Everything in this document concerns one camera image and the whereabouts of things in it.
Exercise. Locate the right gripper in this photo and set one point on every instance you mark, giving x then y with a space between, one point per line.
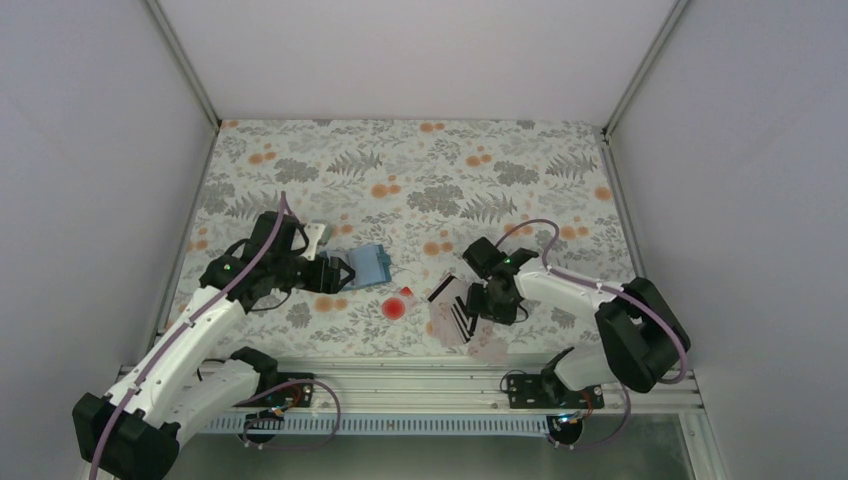
507 317

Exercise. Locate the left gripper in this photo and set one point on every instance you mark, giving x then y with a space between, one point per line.
327 284

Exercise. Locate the teal card holder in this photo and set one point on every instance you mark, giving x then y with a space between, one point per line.
370 264

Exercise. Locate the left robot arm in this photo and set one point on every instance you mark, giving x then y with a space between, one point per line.
136 429

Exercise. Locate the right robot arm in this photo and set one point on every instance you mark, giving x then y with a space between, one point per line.
641 339

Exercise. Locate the black striped card pile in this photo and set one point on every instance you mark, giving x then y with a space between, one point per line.
452 325

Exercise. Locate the floral table mat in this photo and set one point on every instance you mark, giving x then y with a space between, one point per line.
424 190

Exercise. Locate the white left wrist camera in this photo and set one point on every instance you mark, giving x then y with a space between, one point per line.
318 235

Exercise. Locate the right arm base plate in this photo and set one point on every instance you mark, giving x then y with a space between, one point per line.
536 391

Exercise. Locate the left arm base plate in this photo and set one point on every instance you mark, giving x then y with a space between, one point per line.
289 389

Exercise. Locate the aluminium rail frame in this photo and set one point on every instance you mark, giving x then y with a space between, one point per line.
460 385

